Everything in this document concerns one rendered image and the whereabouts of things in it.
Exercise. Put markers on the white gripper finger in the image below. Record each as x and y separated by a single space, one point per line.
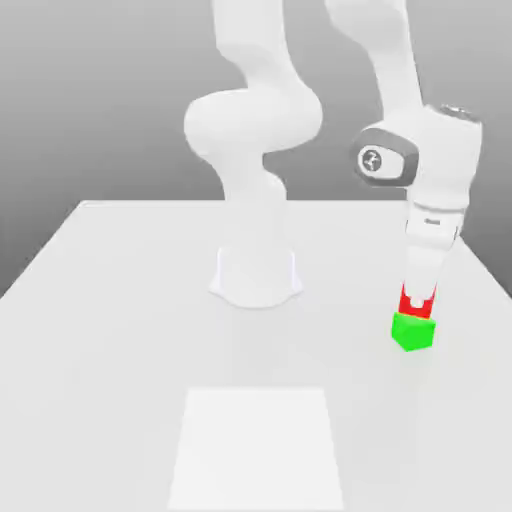
418 294

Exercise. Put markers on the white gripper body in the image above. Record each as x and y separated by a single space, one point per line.
424 264

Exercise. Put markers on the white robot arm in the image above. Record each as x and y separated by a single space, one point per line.
252 124

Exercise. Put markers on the small green cube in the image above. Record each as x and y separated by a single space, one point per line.
412 332

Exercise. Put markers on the small red cube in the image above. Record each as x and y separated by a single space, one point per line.
405 307

